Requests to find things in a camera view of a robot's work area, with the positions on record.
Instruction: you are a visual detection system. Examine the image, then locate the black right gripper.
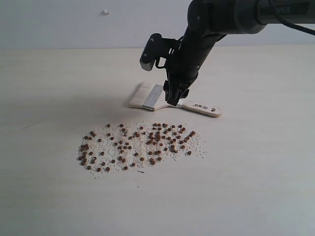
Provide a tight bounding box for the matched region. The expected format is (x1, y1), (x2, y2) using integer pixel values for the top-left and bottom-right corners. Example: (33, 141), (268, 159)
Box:
(163, 29), (219, 106)

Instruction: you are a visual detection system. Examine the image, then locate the wooden paint brush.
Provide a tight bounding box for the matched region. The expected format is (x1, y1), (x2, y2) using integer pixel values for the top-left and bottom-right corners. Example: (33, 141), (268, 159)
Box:
(128, 82), (222, 118)

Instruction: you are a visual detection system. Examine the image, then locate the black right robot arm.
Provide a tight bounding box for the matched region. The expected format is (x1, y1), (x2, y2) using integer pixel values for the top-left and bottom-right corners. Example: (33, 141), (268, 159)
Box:
(163, 0), (315, 106)

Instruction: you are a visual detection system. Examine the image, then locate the pile of beans and rice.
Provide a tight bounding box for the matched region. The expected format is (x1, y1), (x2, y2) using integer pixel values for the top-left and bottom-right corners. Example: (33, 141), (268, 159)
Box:
(76, 122), (208, 178)

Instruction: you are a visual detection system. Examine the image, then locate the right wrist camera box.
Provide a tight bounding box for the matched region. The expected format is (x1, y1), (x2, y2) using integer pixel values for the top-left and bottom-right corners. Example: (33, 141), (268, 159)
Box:
(139, 33), (179, 71)

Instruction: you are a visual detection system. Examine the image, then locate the small white wall clip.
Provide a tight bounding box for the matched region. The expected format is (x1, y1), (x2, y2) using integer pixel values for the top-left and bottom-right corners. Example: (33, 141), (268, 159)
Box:
(101, 9), (110, 15)

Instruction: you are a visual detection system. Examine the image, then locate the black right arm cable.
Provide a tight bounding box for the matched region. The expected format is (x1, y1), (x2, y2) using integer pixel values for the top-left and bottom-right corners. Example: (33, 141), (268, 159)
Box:
(253, 0), (315, 35)

